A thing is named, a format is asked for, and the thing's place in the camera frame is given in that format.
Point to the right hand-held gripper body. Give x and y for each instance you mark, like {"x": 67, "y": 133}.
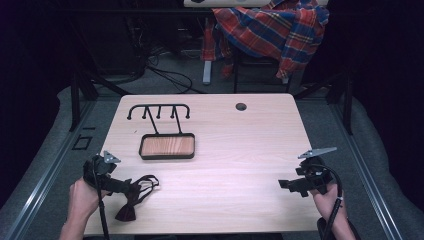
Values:
{"x": 315, "y": 175}

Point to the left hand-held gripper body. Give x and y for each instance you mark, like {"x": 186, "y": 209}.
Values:
{"x": 100, "y": 173}

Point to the white table leg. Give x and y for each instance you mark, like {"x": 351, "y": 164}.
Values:
{"x": 207, "y": 71}

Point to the black chair frame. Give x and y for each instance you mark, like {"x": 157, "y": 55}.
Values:
{"x": 238, "y": 70}

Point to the red blue plaid shirt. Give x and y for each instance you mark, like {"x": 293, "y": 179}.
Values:
{"x": 276, "y": 30}

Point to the person's right hand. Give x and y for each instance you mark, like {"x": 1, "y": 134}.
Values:
{"x": 328, "y": 201}

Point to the aluminium rail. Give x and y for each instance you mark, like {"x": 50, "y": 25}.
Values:
{"x": 366, "y": 173}
{"x": 43, "y": 180}

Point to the person's left hand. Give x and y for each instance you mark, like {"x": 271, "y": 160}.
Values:
{"x": 83, "y": 198}

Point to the black metal stand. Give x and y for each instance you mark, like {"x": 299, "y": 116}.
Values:
{"x": 80, "y": 100}
{"x": 346, "y": 100}

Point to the black hook rack wooden tray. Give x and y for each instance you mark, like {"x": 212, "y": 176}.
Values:
{"x": 166, "y": 145}

